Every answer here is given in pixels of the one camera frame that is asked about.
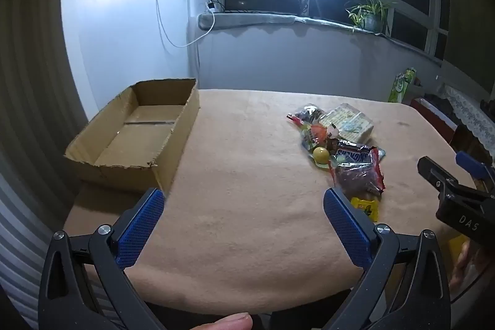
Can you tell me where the brown chocolate bar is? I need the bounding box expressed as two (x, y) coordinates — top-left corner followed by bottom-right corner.
(334, 142), (374, 161)

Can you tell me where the small yellow snack packet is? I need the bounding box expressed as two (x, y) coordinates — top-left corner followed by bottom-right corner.
(350, 196), (380, 224)

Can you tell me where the person's left hand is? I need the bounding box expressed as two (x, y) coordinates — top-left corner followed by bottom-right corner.
(181, 312), (254, 330)

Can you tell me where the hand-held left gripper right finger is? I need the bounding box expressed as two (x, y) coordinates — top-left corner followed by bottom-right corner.
(323, 187), (452, 330)

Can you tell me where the orange green snack packet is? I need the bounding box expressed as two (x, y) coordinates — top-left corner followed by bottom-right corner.
(301, 123), (333, 153)

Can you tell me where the clear wrapped bread packet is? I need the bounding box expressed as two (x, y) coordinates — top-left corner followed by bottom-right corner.
(319, 103), (375, 144)

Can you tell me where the potted spider plant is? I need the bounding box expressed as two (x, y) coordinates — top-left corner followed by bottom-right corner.
(345, 0), (397, 35)

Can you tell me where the dark red box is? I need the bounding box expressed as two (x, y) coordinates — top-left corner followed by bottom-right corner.
(409, 95), (461, 143)

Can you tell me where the red purple snack packet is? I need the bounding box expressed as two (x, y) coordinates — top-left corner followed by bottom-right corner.
(333, 148), (386, 197)

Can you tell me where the person's right hand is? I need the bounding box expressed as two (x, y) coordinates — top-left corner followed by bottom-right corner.
(450, 240), (495, 294)

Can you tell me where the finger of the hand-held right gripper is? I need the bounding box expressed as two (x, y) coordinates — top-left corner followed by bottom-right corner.
(417, 156), (462, 196)
(455, 151), (495, 195)

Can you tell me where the grey windowsill cloth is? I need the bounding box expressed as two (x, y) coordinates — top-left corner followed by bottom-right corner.
(197, 12), (387, 39)

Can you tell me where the yellow ball candy capsule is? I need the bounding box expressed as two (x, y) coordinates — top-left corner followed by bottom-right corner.
(309, 146), (337, 170)

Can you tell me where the clear packet of dark candies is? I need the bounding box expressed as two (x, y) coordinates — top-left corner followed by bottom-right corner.
(287, 104), (323, 126)

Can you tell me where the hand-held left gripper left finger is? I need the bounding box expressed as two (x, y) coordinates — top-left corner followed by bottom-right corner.
(38, 188), (166, 330)

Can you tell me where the white lace cloth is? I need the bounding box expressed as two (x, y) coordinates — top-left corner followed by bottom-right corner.
(441, 84), (495, 156)

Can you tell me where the cardboard box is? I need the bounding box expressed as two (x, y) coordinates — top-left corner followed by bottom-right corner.
(64, 78), (200, 195)

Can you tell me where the green carton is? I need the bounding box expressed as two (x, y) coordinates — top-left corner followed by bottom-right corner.
(387, 67), (418, 103)

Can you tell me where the white panel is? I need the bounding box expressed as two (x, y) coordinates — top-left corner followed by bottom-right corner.
(60, 0), (191, 122)

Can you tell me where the olive curtain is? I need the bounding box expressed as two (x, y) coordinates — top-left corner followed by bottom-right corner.
(441, 0), (495, 99)

